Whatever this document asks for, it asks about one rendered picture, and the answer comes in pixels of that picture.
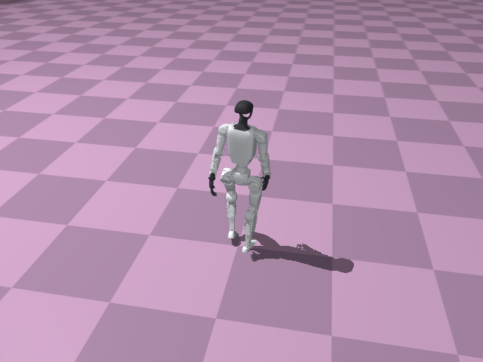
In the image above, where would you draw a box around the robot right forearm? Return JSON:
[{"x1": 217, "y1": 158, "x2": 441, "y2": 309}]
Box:
[{"x1": 260, "y1": 153, "x2": 271, "y2": 178}]

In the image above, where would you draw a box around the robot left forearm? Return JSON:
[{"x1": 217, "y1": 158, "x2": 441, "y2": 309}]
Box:
[{"x1": 209, "y1": 147, "x2": 221, "y2": 177}]

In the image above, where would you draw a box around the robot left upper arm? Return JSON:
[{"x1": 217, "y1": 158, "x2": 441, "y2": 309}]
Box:
[{"x1": 215, "y1": 124, "x2": 230, "y2": 156}]

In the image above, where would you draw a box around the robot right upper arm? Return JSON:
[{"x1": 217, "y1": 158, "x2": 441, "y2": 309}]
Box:
[{"x1": 254, "y1": 129, "x2": 268, "y2": 162}]

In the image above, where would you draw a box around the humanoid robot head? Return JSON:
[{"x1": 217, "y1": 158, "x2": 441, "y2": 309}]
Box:
[{"x1": 233, "y1": 100, "x2": 254, "y2": 131}]

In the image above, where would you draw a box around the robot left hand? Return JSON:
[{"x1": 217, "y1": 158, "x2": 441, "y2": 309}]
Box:
[{"x1": 208, "y1": 173, "x2": 217, "y2": 196}]

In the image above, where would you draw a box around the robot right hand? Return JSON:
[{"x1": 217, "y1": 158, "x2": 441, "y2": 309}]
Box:
[{"x1": 261, "y1": 175, "x2": 270, "y2": 191}]

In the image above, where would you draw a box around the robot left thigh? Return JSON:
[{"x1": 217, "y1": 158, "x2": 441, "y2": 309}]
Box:
[{"x1": 220, "y1": 167, "x2": 237, "y2": 203}]

